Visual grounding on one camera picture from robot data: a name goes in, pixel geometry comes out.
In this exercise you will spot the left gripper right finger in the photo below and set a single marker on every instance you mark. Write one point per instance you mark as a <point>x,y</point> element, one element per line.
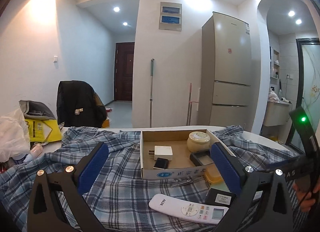
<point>274,211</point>

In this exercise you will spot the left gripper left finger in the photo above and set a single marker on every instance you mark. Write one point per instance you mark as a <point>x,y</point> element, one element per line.
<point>45,212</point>

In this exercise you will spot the small black box with label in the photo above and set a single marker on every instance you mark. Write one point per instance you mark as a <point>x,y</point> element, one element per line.
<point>219,198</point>

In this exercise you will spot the white AC remote control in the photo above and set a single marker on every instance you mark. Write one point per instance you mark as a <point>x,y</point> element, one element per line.
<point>188,211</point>

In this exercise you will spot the black square frame case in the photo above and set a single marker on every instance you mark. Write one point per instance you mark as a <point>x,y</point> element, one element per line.
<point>201,158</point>

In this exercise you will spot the round cream tin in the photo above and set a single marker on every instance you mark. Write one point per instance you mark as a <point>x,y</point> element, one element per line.
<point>198,141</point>

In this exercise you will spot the small black charger cube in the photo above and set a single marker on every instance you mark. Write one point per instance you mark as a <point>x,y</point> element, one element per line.
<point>161,164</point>

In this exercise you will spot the white power adapter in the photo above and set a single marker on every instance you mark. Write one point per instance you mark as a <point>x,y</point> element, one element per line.
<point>163,152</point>

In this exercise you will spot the person's right hand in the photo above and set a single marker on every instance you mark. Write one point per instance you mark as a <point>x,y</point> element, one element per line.
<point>306,201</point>

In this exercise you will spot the bathroom vanity cabinet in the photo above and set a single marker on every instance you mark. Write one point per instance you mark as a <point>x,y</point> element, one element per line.
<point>276,113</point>

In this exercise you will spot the green card sheet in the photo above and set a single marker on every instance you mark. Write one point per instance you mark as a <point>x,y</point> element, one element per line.
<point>219,186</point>

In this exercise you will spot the pink bottle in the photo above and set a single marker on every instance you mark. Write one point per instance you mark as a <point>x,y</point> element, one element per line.
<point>34,153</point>

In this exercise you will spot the hair dryer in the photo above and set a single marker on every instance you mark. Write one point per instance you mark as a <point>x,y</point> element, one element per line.
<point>285,100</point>

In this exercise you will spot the blue plaid shirt cloth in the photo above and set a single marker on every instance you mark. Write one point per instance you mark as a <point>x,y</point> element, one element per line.
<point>119,197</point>

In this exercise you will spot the white plastic bag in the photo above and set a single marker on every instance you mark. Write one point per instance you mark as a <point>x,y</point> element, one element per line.
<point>14,135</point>

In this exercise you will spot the yellow packaging bag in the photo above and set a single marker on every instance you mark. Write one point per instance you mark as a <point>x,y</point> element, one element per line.
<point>43,131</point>

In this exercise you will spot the metal nail clipper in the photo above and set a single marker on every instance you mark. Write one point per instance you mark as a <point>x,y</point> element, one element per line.
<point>182,183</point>

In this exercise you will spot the beige refrigerator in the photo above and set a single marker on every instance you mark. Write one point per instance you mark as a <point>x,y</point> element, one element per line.
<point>225,71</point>

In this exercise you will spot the grey bag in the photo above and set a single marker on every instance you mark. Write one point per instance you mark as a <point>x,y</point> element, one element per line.
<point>35,110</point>

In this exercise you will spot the orange box on floor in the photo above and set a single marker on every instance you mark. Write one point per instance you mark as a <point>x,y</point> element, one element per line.
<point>106,123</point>

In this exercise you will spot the chair with black jacket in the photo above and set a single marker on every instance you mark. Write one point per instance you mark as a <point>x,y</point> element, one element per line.
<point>79,105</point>

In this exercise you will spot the glass bathroom door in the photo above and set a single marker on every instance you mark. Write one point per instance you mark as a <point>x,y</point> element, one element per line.
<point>308,78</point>

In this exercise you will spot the white cardboard tray box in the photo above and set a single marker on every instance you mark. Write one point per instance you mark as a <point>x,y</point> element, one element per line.
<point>180,166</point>

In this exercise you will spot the dark wooden door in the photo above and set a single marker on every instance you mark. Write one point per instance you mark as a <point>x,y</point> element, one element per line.
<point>123,71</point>

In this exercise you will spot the bathroom wall shelf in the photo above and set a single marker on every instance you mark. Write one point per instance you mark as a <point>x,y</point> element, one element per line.
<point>274,63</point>

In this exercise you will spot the red broom handle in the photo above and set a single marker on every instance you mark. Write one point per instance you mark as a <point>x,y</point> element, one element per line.
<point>190,105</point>

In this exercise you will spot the wall electrical panel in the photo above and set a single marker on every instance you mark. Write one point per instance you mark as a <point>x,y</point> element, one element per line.
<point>170,17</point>

